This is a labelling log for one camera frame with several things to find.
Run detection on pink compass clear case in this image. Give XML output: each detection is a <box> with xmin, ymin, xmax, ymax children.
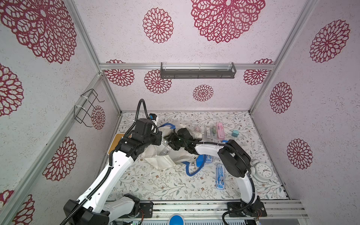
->
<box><xmin>195</xmin><ymin>125</ymin><xmax>202</xmax><ymax>133</ymax></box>

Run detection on white canvas bag blue handles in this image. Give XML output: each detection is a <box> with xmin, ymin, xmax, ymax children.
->
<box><xmin>141</xmin><ymin>122</ymin><xmax>205</xmax><ymax>177</ymax></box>

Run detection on clear pen case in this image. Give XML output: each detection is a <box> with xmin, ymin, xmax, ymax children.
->
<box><xmin>205</xmin><ymin>126</ymin><xmax>212</xmax><ymax>139</ymax></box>

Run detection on blue-rimmed clear case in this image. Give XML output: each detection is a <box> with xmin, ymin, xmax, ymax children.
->
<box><xmin>196</xmin><ymin>155</ymin><xmax>206</xmax><ymax>168</ymax></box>

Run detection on clear green compass set case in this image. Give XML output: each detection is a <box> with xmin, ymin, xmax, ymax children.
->
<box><xmin>211</xmin><ymin>126</ymin><xmax>217</xmax><ymax>138</ymax></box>

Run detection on clear blue-trim compass case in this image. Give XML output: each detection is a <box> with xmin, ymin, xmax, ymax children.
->
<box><xmin>205</xmin><ymin>155</ymin><xmax>213</xmax><ymax>164</ymax></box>

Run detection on pink clear stationery case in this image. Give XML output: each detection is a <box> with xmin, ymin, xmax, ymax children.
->
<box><xmin>216</xmin><ymin>122</ymin><xmax>225</xmax><ymax>140</ymax></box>

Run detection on long blue-trim compass case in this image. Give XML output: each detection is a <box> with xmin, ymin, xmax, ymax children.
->
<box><xmin>216</xmin><ymin>164</ymin><xmax>226</xmax><ymax>190</ymax></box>

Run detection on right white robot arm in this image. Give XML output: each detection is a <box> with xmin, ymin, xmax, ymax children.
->
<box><xmin>164</xmin><ymin>128</ymin><xmax>257</xmax><ymax>208</ymax></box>

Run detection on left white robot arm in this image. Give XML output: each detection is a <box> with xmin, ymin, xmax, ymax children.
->
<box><xmin>61</xmin><ymin>113</ymin><xmax>162</xmax><ymax>225</ymax></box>

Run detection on white box wooden lid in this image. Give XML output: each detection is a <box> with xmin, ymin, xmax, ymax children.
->
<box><xmin>108</xmin><ymin>133</ymin><xmax>124</xmax><ymax>155</ymax></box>

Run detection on small teal cube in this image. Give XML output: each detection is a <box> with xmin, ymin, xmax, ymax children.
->
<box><xmin>232</xmin><ymin>130</ymin><xmax>239</xmax><ymax>137</ymax></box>

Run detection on blue round button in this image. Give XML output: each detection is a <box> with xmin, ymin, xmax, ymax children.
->
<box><xmin>168</xmin><ymin>214</ymin><xmax>185</xmax><ymax>225</ymax></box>

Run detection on white alarm clock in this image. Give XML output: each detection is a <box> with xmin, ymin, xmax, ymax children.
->
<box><xmin>247</xmin><ymin>160</ymin><xmax>274</xmax><ymax>183</ymax></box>

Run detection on black wire wall rack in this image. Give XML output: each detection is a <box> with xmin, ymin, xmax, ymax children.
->
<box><xmin>73</xmin><ymin>89</ymin><xmax>106</xmax><ymax>130</ymax></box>

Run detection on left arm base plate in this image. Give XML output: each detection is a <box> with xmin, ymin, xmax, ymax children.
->
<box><xmin>119</xmin><ymin>202</ymin><xmax>154</xmax><ymax>219</ymax></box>

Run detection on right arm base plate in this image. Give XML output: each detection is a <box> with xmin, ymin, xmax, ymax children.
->
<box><xmin>227</xmin><ymin>201</ymin><xmax>267</xmax><ymax>218</ymax></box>

